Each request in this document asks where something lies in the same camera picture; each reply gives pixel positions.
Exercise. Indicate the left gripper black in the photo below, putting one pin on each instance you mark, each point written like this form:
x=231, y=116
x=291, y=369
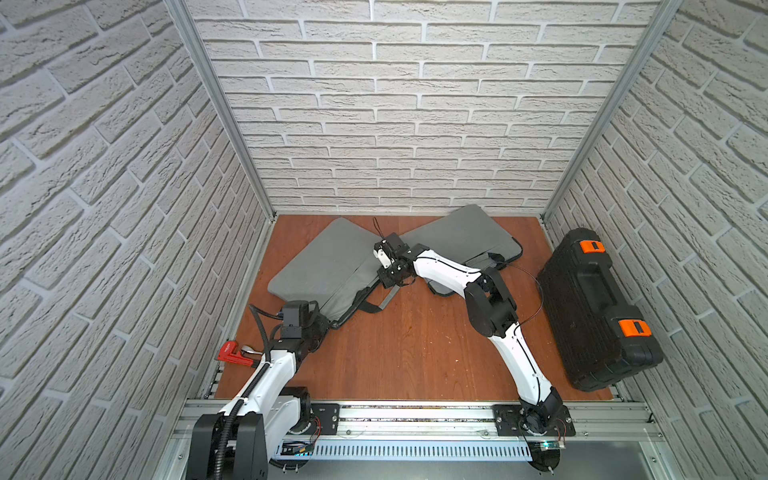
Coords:
x=327, y=324

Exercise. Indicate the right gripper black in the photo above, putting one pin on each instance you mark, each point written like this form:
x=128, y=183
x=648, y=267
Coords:
x=388, y=279

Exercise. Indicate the grey laptop bag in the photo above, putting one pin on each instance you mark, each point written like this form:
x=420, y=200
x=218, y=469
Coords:
x=338, y=270
x=469, y=237

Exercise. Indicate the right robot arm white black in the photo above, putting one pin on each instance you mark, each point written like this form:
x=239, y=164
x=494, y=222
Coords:
x=492, y=312

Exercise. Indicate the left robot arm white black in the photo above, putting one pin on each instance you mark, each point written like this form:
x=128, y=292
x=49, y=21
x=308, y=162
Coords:
x=239, y=440

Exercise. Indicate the left green circuit board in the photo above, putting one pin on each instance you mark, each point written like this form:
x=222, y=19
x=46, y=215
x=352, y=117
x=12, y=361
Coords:
x=297, y=449

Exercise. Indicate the green circuit board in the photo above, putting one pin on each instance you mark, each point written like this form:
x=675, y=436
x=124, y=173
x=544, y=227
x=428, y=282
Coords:
x=297, y=449
x=548, y=445

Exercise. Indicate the black tool case orange latches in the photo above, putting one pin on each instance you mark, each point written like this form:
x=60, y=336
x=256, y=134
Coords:
x=601, y=337

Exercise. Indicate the right green circuit board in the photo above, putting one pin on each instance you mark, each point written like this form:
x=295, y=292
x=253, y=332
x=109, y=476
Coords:
x=548, y=445

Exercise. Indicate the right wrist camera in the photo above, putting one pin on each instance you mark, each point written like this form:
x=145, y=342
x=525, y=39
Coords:
x=390, y=249

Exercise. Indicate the red handled pliers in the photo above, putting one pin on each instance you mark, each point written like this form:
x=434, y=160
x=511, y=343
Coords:
x=232, y=352

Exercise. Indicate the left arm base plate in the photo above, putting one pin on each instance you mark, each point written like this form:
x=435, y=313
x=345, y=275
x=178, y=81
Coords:
x=320, y=418

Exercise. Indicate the aluminium front rail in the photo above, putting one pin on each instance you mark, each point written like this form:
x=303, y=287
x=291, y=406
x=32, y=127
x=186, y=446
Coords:
x=611, y=421

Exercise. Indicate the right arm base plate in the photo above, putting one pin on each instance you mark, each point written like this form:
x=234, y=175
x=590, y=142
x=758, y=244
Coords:
x=518, y=420

